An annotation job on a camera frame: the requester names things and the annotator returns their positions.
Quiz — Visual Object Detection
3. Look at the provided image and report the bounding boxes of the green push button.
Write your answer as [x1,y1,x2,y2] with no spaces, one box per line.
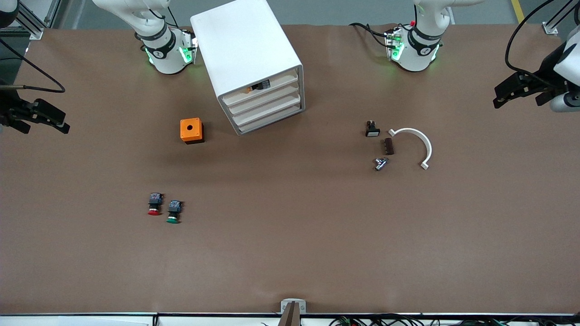
[165,201,183,224]

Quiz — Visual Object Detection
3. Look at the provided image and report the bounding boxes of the white curved bracket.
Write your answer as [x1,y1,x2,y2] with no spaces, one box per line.
[388,128,433,170]

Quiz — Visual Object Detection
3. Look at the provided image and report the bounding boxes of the aluminium frame profile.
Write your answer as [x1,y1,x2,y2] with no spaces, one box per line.
[542,0,580,35]
[9,0,62,40]

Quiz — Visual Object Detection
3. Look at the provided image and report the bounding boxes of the black base cable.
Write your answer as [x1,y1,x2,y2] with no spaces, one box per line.
[349,23,391,48]

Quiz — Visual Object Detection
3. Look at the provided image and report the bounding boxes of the white drawer cabinet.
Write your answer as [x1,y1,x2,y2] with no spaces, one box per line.
[190,0,305,136]

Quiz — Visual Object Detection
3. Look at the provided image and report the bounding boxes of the white plastic drawer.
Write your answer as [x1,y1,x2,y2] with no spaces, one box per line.
[221,72,300,108]
[236,104,303,134]
[227,84,300,117]
[231,94,302,126]

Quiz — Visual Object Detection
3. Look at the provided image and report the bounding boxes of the orange button enclosure box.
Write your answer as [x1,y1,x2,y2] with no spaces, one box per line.
[180,118,204,144]

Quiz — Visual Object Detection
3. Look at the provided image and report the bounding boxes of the brown paper table cover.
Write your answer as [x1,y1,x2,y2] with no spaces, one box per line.
[0,23,580,315]

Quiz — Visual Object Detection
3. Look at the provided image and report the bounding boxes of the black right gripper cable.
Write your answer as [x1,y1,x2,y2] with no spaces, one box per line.
[0,38,66,94]

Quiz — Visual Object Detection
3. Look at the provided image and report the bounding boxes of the red push button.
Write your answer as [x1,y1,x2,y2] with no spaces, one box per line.
[147,192,164,216]

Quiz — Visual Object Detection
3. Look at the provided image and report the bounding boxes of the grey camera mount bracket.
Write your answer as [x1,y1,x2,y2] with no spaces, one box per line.
[280,298,307,326]

